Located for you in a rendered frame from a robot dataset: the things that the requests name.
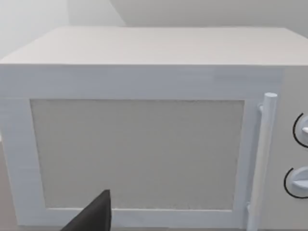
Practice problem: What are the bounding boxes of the pale microwave door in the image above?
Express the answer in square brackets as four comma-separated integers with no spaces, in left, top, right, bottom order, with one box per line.
[0,64,284,230]

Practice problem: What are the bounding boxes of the pale microwave door handle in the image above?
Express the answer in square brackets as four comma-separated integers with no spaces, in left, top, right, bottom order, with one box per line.
[245,92,278,231]

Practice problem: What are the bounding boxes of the pale microwave knob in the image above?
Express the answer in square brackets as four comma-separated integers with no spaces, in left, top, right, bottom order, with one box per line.
[292,112,308,148]
[283,167,308,200]

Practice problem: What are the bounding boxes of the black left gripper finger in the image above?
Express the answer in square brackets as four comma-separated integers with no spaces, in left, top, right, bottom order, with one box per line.
[59,189,113,231]

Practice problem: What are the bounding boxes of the pale microwave oven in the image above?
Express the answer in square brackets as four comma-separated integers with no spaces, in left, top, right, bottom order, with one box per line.
[0,26,308,231]

